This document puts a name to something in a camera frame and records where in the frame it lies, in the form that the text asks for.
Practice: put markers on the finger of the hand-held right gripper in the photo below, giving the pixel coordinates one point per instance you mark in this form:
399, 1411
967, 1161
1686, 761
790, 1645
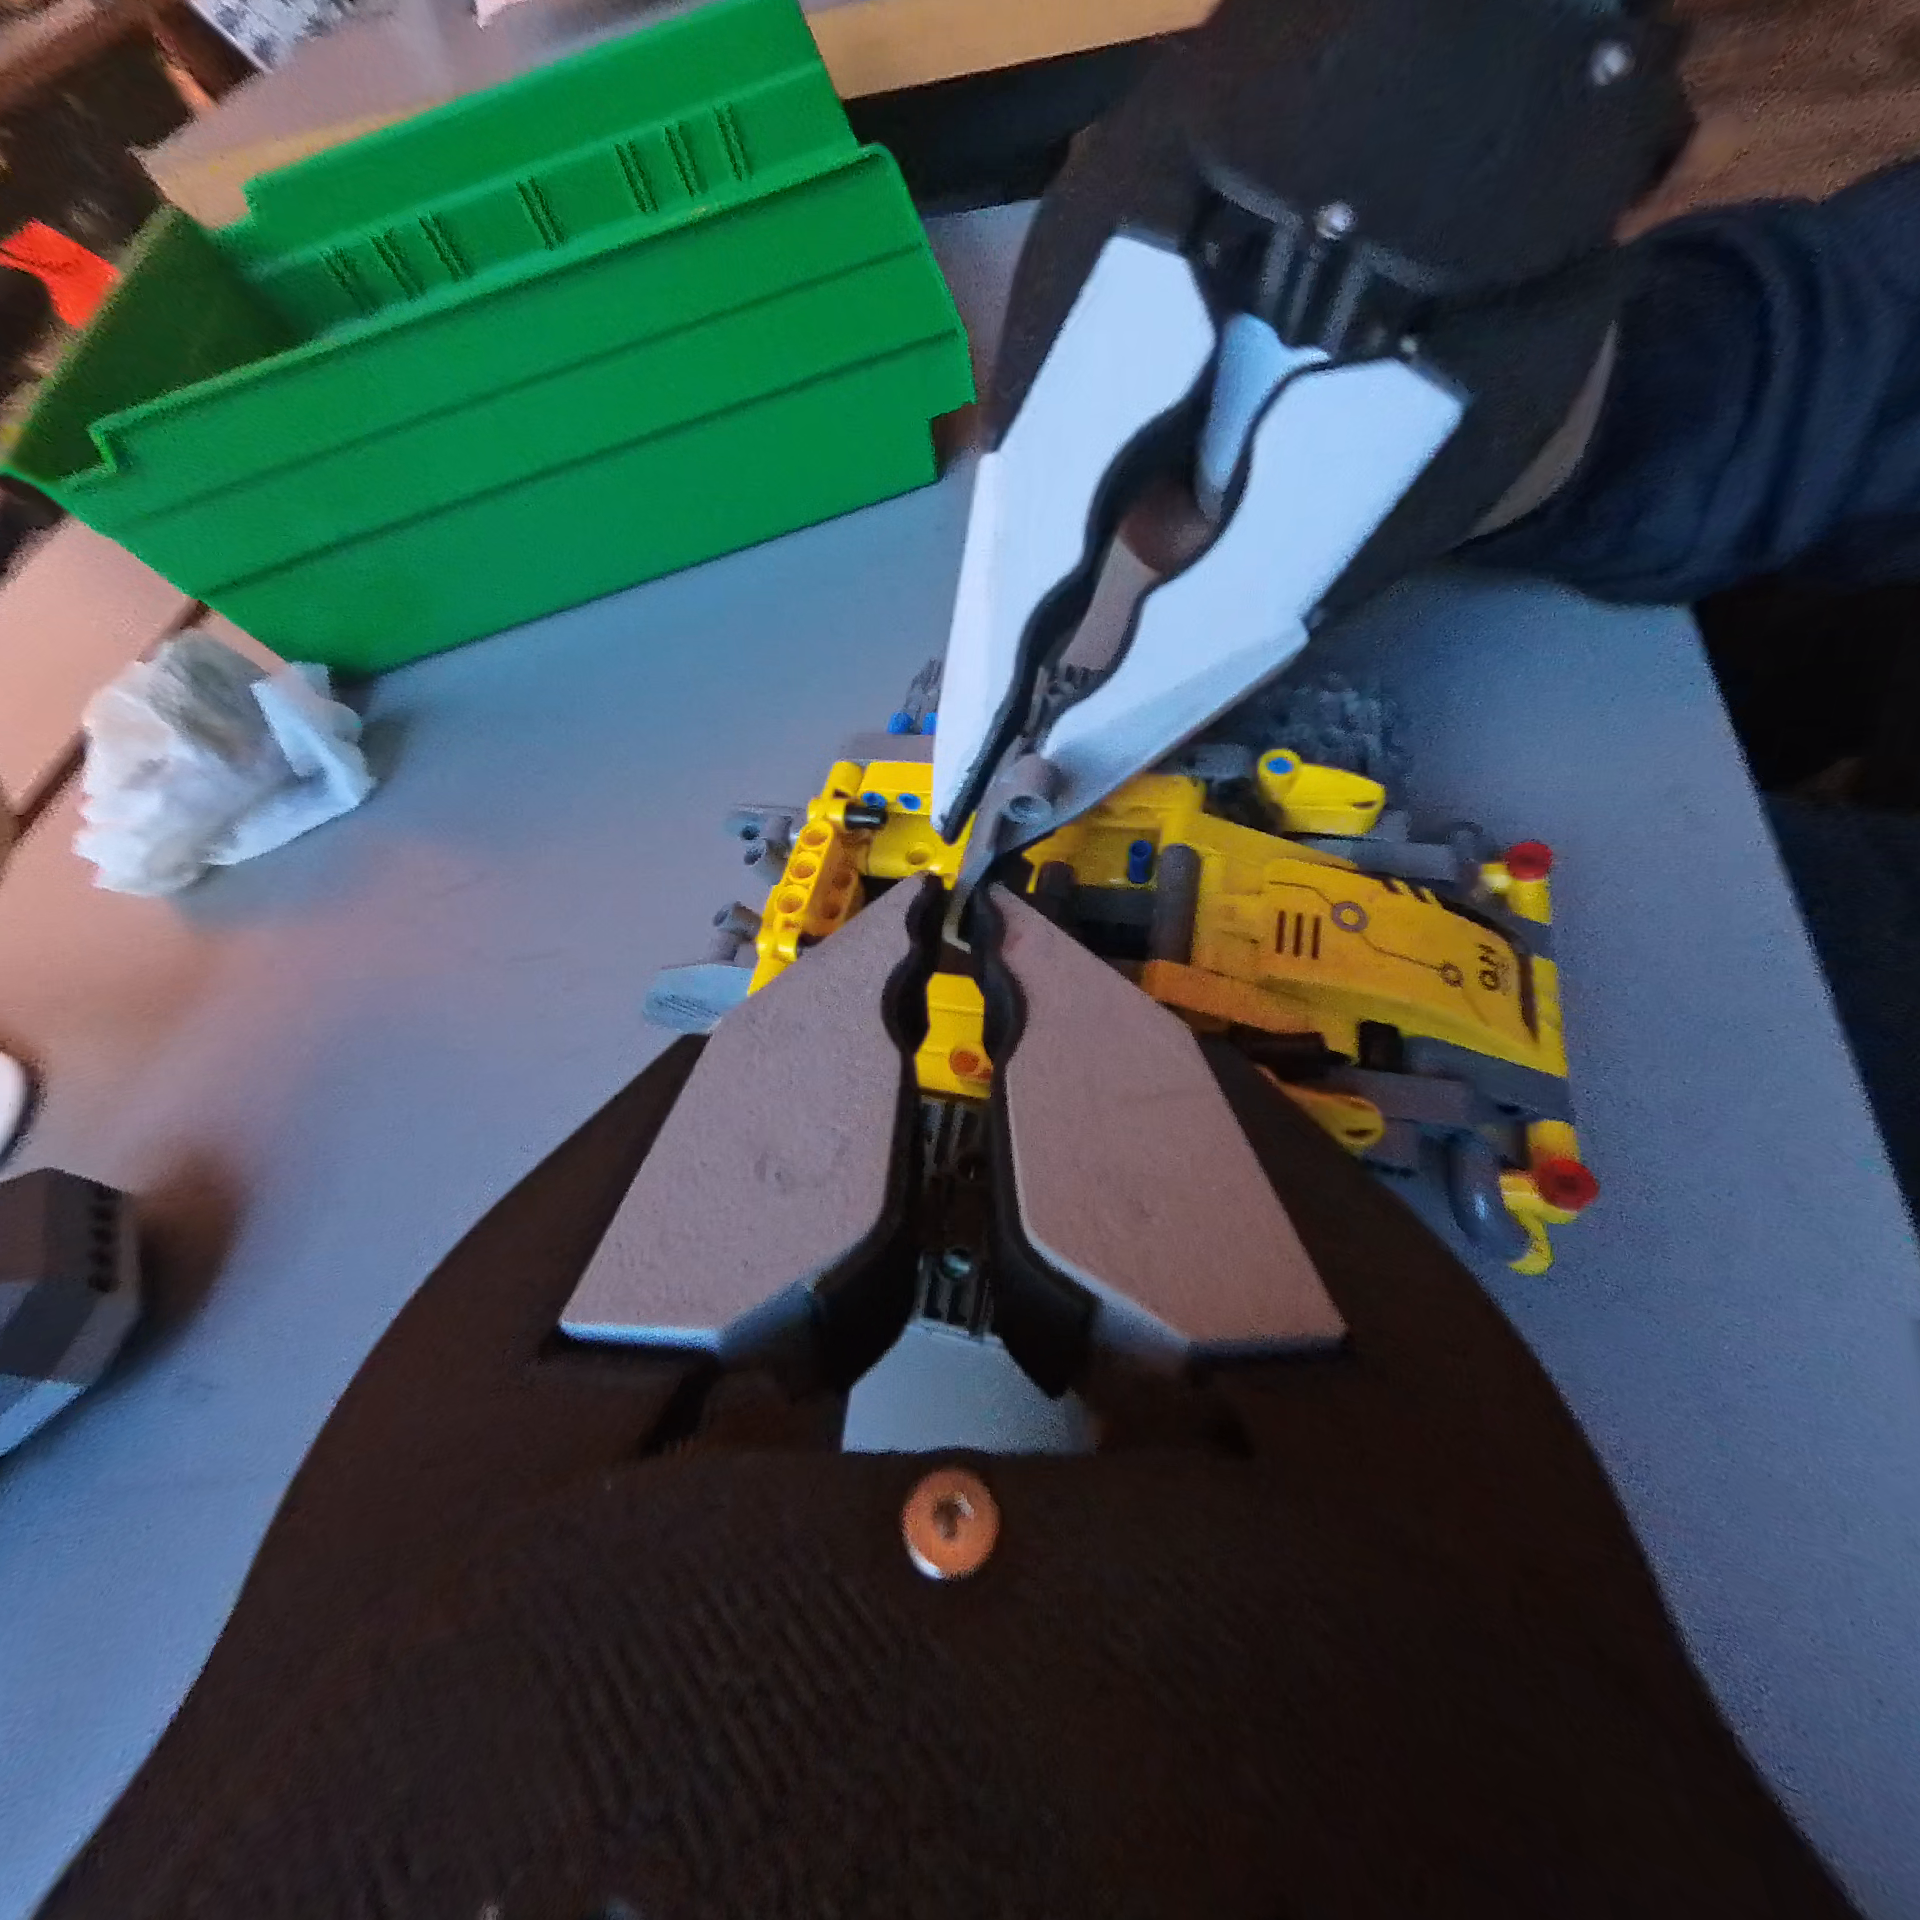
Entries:
1320, 509
1050, 451

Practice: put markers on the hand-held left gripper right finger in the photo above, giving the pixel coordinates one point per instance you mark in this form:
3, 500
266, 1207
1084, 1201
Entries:
1143, 1183

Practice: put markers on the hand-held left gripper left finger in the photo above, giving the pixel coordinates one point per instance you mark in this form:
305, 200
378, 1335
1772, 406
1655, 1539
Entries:
753, 1170

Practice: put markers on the yellow brick tracked vehicle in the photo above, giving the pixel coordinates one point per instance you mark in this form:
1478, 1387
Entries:
1350, 946

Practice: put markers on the grey brick block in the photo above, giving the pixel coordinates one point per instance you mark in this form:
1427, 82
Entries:
68, 1291

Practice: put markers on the person's right forearm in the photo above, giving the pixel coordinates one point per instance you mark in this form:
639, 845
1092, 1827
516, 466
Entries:
1770, 391

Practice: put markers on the grey desk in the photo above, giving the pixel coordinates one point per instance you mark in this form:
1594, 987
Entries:
526, 901

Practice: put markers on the green plastic bin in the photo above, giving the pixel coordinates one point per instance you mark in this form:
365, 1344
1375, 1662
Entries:
526, 422

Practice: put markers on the crumpled white tissue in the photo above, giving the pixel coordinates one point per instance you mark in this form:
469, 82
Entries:
210, 763

